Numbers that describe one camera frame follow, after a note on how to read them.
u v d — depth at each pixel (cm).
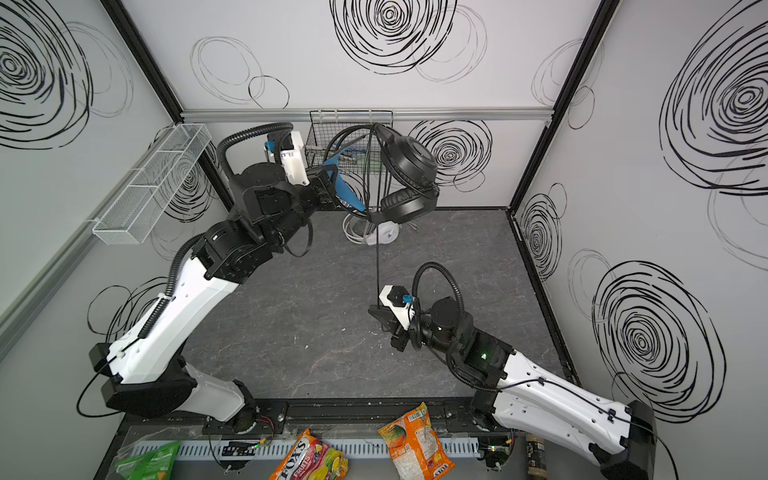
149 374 39
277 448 71
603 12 72
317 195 50
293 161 48
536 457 67
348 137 55
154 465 65
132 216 72
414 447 67
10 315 51
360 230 112
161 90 84
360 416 75
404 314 55
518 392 47
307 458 66
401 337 56
